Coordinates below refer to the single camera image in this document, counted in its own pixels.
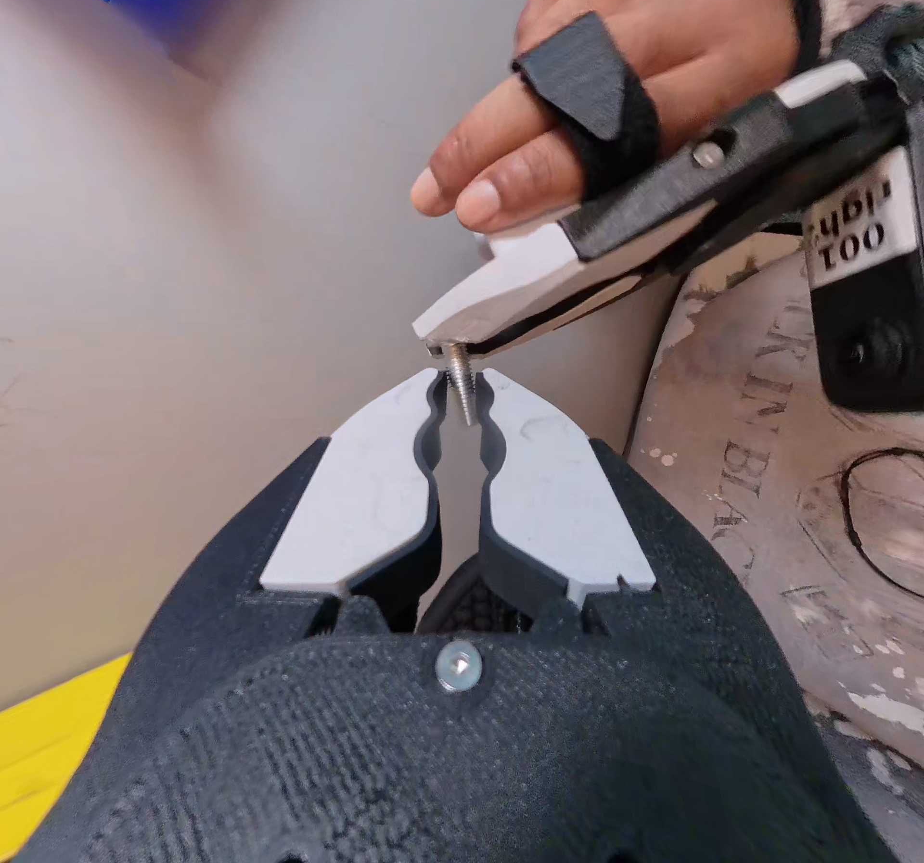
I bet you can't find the yellow plastic bin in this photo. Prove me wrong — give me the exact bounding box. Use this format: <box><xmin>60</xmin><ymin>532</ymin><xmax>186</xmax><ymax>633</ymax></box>
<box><xmin>0</xmin><ymin>652</ymin><xmax>136</xmax><ymax>863</ymax></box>

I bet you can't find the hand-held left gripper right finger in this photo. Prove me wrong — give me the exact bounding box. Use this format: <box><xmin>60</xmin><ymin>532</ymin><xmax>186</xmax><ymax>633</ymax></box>
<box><xmin>478</xmin><ymin>368</ymin><xmax>658</xmax><ymax>617</ymax></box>

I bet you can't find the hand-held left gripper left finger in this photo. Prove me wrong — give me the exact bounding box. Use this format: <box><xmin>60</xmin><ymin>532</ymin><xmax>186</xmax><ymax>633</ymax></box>
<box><xmin>258</xmin><ymin>368</ymin><xmax>444</xmax><ymax>611</ymax></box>

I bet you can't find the person's right hand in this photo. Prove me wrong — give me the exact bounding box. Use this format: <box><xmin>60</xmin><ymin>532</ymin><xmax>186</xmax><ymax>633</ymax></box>
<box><xmin>410</xmin><ymin>0</ymin><xmax>804</xmax><ymax>235</ymax></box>

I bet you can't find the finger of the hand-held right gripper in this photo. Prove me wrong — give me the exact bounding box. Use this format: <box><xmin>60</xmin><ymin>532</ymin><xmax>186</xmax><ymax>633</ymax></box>
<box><xmin>411</xmin><ymin>201</ymin><xmax>720</xmax><ymax>355</ymax></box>
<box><xmin>468</xmin><ymin>273</ymin><xmax>655</xmax><ymax>362</ymax></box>

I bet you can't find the black cord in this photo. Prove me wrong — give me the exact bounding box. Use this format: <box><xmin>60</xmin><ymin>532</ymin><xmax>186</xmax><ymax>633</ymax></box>
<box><xmin>841</xmin><ymin>446</ymin><xmax>924</xmax><ymax>598</ymax></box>

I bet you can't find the silver hex bolt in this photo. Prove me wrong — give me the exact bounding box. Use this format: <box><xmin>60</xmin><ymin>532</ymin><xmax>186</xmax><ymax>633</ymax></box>
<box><xmin>443</xmin><ymin>341</ymin><xmax>476</xmax><ymax>428</ymax></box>

